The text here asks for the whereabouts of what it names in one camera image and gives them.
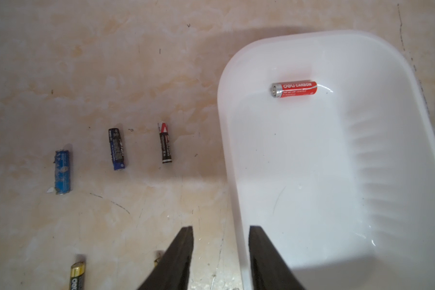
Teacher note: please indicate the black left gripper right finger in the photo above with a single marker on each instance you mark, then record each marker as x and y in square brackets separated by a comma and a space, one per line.
[268, 270]

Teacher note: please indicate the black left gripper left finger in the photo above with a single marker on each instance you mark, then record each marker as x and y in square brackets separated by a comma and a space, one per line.
[173, 269]

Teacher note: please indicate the dark battery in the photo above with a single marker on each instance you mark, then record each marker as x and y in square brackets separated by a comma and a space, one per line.
[116, 146]

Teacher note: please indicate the blue battery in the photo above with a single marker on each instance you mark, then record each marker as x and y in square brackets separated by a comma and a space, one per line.
[62, 174]

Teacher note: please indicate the black red AAA battery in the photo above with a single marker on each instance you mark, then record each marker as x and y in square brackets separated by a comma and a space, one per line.
[165, 145]

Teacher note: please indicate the yellow orange battery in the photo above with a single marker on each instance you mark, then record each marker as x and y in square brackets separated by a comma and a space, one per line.
[158, 256]

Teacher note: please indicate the white oval storage tray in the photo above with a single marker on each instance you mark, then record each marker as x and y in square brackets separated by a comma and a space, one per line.
[341, 181]

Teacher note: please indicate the red deli carbon battery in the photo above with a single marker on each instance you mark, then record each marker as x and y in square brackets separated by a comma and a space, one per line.
[294, 88]

